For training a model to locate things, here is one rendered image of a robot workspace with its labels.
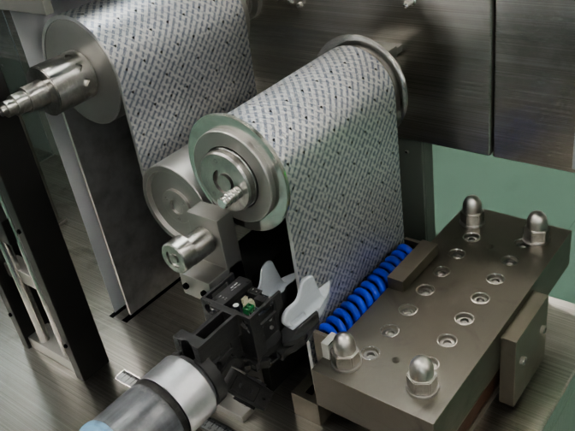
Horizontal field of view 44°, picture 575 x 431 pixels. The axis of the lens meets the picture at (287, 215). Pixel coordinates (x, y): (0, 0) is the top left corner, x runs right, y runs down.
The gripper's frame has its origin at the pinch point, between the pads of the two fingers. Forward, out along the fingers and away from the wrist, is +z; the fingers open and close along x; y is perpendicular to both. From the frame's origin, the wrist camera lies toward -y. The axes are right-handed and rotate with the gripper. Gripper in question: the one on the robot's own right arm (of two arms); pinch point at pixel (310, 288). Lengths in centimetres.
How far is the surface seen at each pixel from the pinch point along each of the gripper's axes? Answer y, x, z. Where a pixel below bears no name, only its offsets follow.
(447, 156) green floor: -109, 93, 212
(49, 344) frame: -16.7, 42.3, -14.6
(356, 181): 9.1, -0.4, 11.2
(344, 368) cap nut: -5.4, -7.7, -4.8
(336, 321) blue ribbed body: -4.8, -2.8, 0.9
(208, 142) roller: 20.0, 8.4, -3.5
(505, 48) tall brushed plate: 20.8, -11.2, 30.0
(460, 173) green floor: -109, 81, 201
